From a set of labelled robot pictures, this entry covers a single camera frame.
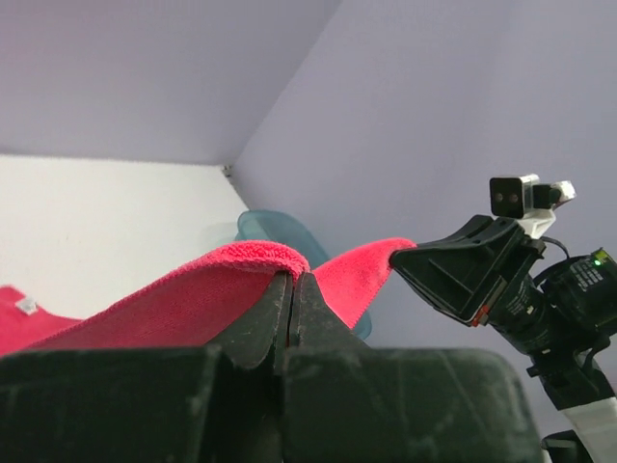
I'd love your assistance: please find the blue plastic tub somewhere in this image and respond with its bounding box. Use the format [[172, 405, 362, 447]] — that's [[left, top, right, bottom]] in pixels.
[[226, 209, 372, 348]]

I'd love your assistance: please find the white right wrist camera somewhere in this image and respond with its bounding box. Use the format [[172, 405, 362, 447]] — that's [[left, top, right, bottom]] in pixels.
[[489, 174, 577, 239]]

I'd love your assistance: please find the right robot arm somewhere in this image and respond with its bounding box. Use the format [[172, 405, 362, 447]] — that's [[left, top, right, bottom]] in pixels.
[[389, 215, 616, 462]]

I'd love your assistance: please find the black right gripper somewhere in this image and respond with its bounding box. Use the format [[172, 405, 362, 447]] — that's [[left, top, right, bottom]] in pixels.
[[389, 215, 564, 357]]

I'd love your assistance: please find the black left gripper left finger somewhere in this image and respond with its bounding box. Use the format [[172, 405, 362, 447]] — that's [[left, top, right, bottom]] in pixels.
[[1, 273, 293, 462]]

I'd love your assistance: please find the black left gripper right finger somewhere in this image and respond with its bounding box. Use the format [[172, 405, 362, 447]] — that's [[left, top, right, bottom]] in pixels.
[[282, 274, 543, 462]]

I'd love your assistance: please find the pink towel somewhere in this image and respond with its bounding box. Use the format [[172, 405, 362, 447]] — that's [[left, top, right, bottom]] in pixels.
[[1, 237, 415, 355]]

